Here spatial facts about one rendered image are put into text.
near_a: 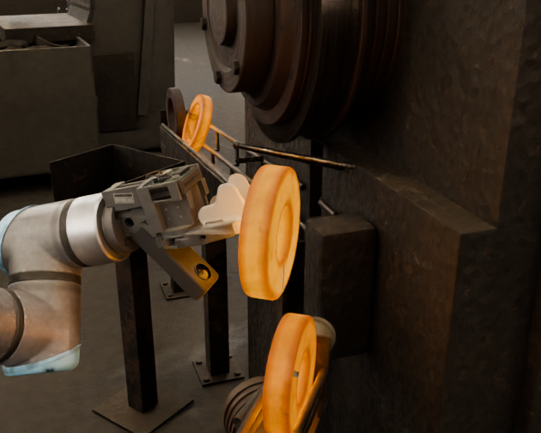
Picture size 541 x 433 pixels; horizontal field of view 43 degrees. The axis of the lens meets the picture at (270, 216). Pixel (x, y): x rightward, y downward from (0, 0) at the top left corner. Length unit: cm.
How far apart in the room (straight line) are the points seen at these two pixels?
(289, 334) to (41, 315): 30
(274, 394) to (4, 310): 32
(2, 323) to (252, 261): 29
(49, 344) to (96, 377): 131
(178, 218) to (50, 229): 17
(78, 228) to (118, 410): 121
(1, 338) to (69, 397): 130
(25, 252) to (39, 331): 11
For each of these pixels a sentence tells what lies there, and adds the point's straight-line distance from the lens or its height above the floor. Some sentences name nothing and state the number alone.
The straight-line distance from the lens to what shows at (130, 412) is 200.
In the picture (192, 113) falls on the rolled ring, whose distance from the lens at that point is 221.
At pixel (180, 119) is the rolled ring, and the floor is 68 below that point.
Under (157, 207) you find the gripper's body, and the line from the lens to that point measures 81.
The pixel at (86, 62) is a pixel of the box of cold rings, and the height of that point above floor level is 66.
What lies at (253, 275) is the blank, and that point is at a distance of 74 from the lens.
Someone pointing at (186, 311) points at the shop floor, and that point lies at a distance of 246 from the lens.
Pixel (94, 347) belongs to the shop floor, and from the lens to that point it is 232.
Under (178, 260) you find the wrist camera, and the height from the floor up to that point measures 86.
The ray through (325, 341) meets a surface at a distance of 95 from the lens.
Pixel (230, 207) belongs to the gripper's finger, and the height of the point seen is 94.
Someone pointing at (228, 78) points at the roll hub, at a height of 100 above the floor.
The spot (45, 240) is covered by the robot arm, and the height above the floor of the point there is 88.
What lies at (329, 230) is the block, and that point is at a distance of 108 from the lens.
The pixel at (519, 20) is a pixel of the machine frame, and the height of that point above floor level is 114.
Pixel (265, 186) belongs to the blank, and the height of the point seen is 98.
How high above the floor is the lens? 122
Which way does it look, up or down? 22 degrees down
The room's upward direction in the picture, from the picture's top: straight up
